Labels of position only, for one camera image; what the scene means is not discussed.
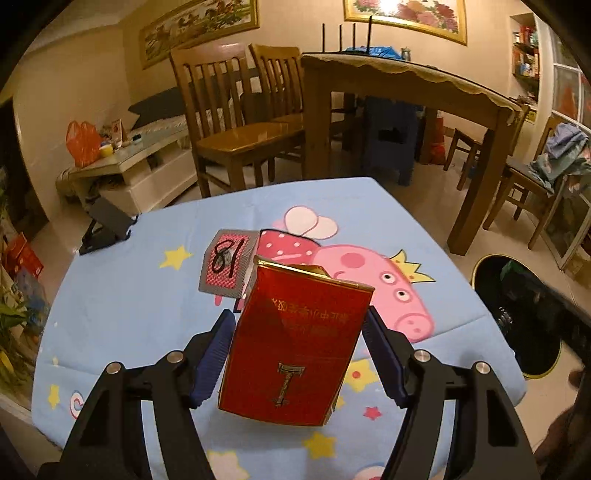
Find framed floral picture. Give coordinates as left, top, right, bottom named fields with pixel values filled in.
left=342, top=0, right=468, bottom=46

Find wooden slat-back chair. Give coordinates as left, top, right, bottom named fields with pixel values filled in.
left=170, top=44, right=305, bottom=198
left=249, top=44, right=308, bottom=125

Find red cardboard boxes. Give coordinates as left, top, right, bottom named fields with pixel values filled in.
left=2, top=233, right=44, bottom=278

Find grey card with red pattern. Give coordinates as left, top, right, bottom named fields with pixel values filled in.
left=198, top=228, right=262, bottom=298

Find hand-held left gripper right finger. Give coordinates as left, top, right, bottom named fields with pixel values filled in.
left=362, top=308, right=541, bottom=480

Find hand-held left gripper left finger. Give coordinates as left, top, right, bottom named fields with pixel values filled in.
left=58, top=309, right=237, bottom=480

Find black round trash bin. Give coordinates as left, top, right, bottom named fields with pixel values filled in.
left=471, top=252, right=566, bottom=379

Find red bag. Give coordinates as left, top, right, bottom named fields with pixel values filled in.
left=427, top=117, right=446, bottom=164

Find blue cartoon printed tablecloth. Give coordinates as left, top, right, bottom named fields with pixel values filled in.
left=31, top=176, right=527, bottom=480

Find wall shelf with items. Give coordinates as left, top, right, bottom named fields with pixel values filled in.
left=510, top=14, right=541, bottom=95

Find blue plastic bag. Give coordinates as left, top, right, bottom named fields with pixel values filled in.
left=348, top=45, right=398, bottom=60

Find beige lace table cover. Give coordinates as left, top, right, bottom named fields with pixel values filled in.
left=302, top=52, right=525, bottom=125

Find clear plastic bottle green label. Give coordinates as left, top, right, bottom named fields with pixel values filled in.
left=494, top=261, right=546, bottom=333

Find orange plastic bag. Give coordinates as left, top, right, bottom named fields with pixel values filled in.
left=65, top=121, right=102, bottom=168

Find stacked blue plastic stools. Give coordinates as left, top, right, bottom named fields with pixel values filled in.
left=362, top=97, right=423, bottom=186

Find white coffee table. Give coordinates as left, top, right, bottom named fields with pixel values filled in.
left=68, top=124, right=199, bottom=214

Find black router with antennas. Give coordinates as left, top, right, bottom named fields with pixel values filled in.
left=321, top=15, right=375, bottom=55

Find person's right forearm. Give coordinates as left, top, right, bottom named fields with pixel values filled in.
left=533, top=397, right=591, bottom=480

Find framed landscape picture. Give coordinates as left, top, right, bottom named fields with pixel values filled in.
left=140, top=0, right=260, bottom=70

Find grey sofa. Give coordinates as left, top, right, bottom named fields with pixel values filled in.
left=55, top=69, right=259, bottom=195

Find red and gold box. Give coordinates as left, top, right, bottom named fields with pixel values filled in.
left=217, top=255, right=375, bottom=428

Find wooden chair with cushion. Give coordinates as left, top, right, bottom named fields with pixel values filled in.
left=482, top=115, right=591, bottom=250

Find glass door cabinet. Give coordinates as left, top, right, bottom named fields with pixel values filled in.
left=542, top=46, right=591, bottom=273

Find black phone stand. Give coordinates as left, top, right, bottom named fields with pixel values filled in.
left=78, top=198, right=138, bottom=256

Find pile of clothes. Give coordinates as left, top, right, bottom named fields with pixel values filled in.
left=529, top=122, right=591, bottom=192

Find wooden dining table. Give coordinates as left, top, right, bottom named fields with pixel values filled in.
left=300, top=53, right=529, bottom=256

